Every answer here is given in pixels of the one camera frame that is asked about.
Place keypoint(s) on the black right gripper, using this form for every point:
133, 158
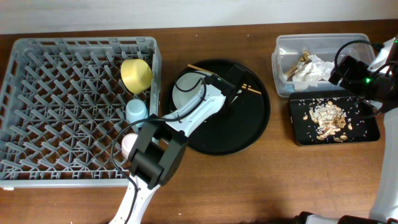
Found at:
349, 81

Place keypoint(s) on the wooden chopstick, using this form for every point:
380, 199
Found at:
250, 89
201, 69

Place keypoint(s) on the white paper napkin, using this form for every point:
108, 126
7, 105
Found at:
314, 71

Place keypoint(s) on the brown foil wrapper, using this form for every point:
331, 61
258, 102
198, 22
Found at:
301, 62

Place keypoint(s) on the yellow bowl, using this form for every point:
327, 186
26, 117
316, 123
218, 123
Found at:
136, 75

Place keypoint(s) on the blue cup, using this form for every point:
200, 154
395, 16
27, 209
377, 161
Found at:
136, 110

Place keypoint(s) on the pink cup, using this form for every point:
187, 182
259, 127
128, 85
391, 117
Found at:
128, 143

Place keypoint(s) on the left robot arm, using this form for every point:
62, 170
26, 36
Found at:
156, 151

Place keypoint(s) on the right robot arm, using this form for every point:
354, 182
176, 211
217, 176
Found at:
374, 82

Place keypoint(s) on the grey plastic dishwasher rack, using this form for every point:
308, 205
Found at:
62, 105

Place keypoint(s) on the round black tray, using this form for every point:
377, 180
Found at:
242, 124

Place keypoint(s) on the food scraps pile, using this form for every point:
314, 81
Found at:
329, 120

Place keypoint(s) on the grey round plate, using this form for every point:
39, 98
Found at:
186, 82

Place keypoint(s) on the clear plastic bin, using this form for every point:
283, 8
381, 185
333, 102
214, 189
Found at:
288, 50

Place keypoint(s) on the black rectangular tray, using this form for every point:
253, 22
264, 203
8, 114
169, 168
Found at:
304, 131

